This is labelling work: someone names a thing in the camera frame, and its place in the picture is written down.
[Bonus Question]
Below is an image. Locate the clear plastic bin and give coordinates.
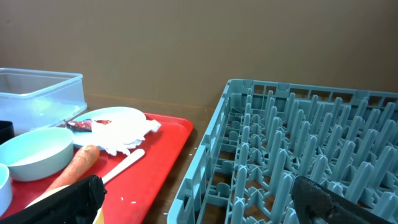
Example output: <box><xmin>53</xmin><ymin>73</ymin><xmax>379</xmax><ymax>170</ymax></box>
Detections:
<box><xmin>1</xmin><ymin>68</ymin><xmax>87</xmax><ymax>134</ymax></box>

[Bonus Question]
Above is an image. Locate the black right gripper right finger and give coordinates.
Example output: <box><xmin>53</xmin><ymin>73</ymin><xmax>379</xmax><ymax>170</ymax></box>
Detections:
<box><xmin>292</xmin><ymin>176</ymin><xmax>390</xmax><ymax>224</ymax></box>

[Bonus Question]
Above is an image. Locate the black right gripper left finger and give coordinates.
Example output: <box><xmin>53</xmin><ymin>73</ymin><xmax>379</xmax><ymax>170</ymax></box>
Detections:
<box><xmin>1</xmin><ymin>175</ymin><xmax>107</xmax><ymax>224</ymax></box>

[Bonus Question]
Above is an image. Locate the mint green bowl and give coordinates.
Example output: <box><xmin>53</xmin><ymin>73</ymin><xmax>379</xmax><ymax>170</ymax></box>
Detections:
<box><xmin>1</xmin><ymin>128</ymin><xmax>73</xmax><ymax>182</ymax></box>

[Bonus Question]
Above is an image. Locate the black waste tray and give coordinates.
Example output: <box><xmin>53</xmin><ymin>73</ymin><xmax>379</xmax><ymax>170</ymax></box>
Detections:
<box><xmin>0</xmin><ymin>121</ymin><xmax>15</xmax><ymax>144</ymax></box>

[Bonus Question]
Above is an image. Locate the yellow plastic cup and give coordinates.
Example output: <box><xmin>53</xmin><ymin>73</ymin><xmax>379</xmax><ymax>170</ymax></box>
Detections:
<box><xmin>92</xmin><ymin>207</ymin><xmax>104</xmax><ymax>224</ymax></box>

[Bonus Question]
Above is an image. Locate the light blue bowl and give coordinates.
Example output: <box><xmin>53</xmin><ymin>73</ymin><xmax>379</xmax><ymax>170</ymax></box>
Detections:
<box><xmin>0</xmin><ymin>164</ymin><xmax>12</xmax><ymax>216</ymax></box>

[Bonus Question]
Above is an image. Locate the orange carrot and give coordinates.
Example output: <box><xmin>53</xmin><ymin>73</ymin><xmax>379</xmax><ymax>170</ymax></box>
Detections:
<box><xmin>45</xmin><ymin>145</ymin><xmax>100</xmax><ymax>193</ymax></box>

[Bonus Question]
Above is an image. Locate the grey dishwasher rack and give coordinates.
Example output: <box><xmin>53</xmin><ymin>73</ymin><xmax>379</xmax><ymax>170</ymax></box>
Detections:
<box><xmin>167</xmin><ymin>79</ymin><xmax>397</xmax><ymax>223</ymax></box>

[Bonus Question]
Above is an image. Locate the light blue plate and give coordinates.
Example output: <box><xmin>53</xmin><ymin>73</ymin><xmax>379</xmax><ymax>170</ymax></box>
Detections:
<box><xmin>65</xmin><ymin>106</ymin><xmax>147</xmax><ymax>150</ymax></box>

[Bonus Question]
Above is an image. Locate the white plastic spoon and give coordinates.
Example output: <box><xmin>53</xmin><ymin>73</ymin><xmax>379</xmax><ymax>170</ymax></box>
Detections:
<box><xmin>26</xmin><ymin>149</ymin><xmax>145</xmax><ymax>207</ymax></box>

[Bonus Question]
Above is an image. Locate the red snack wrapper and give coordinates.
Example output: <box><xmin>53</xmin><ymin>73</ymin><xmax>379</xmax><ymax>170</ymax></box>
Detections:
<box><xmin>65</xmin><ymin>119</ymin><xmax>111</xmax><ymax>132</ymax></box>

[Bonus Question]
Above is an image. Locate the red plastic tray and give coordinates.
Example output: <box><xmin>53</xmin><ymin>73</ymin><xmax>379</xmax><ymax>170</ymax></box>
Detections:
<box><xmin>1</xmin><ymin>113</ymin><xmax>193</xmax><ymax>224</ymax></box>

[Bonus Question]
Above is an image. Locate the white napkin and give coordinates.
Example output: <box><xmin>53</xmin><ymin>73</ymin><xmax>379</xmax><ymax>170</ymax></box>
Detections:
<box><xmin>92</xmin><ymin>119</ymin><xmax>161</xmax><ymax>156</ymax></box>

